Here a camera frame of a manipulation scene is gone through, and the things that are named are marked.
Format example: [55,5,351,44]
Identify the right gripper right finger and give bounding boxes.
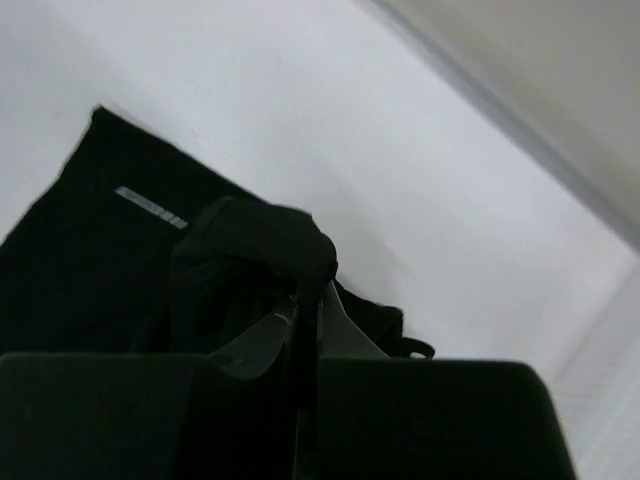
[297,283,576,479]

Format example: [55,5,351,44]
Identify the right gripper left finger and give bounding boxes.
[1,298,298,479]

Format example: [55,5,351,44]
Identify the black shorts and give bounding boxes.
[0,104,436,371]

